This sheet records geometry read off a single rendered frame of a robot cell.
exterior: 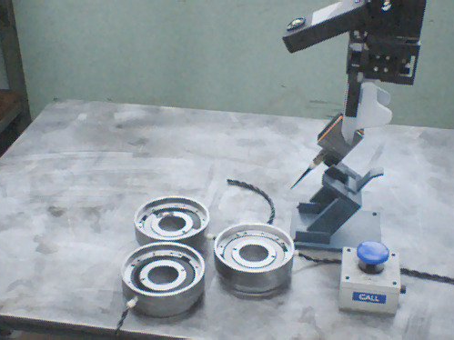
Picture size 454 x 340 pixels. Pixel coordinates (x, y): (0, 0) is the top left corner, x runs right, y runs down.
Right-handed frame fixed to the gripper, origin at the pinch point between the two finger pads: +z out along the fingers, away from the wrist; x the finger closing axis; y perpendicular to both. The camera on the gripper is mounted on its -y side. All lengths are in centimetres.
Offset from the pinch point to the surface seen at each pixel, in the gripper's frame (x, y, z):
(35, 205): -0.8, -44.6, 17.8
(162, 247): -12.4, -22.1, 13.7
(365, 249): -13.9, 3.6, 8.9
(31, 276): -16.8, -38.8, 17.6
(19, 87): 147, -116, 73
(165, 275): -15.2, -21.1, 15.8
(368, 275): -15.3, 4.3, 11.8
